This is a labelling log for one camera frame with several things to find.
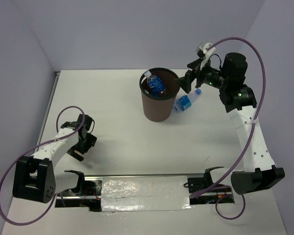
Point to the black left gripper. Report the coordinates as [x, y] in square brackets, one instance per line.
[90, 141]

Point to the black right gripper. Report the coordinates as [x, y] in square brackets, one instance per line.
[184, 82]

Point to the blue cap bottle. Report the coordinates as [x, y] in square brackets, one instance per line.
[186, 101]

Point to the blue label bottle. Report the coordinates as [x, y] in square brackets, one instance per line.
[156, 85]

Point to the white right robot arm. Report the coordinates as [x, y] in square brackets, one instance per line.
[260, 171]

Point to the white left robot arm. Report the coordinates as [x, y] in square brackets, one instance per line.
[35, 179]

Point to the brown bin black rim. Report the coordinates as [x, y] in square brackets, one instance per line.
[158, 108]

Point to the silver foil sheet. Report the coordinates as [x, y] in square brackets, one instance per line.
[141, 194]

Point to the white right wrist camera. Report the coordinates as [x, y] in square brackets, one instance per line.
[205, 50]

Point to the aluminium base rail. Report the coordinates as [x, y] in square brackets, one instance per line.
[90, 198]

